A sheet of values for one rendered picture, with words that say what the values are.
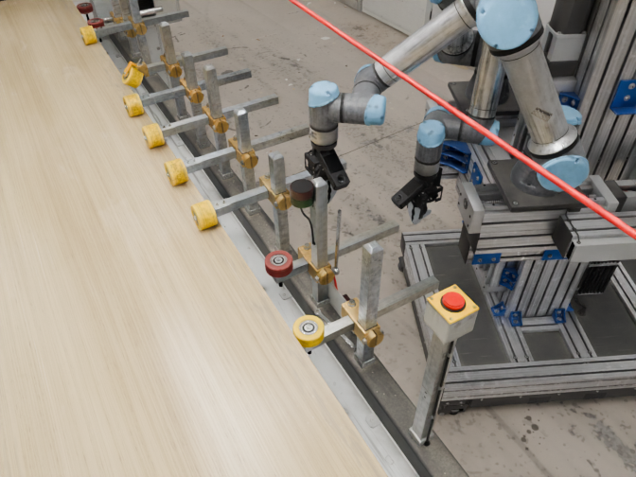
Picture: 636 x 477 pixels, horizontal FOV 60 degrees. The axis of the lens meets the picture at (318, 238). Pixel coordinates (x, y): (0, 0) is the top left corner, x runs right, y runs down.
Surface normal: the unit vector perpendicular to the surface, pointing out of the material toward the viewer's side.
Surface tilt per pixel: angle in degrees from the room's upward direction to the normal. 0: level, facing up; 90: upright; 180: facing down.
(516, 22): 83
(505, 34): 83
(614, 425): 0
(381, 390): 0
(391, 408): 0
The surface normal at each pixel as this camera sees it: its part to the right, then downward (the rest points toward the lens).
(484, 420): -0.01, -0.73
